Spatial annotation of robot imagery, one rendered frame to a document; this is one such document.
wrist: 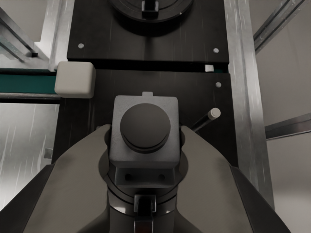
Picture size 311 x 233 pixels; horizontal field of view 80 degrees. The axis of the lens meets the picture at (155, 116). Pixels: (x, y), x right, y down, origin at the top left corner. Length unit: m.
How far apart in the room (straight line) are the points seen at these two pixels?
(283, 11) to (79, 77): 0.30
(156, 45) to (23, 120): 0.24
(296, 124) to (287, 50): 0.26
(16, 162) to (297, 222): 0.48
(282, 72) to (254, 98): 0.19
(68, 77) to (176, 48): 0.16
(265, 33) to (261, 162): 0.21
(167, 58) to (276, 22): 0.18
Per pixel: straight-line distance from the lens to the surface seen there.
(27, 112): 0.37
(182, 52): 0.30
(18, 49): 0.32
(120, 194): 0.23
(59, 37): 0.35
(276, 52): 0.51
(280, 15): 0.36
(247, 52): 0.34
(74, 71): 0.27
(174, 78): 0.27
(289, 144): 0.45
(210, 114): 0.16
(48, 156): 0.28
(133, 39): 0.30
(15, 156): 0.36
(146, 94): 0.18
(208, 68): 0.30
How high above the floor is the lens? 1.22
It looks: 76 degrees down
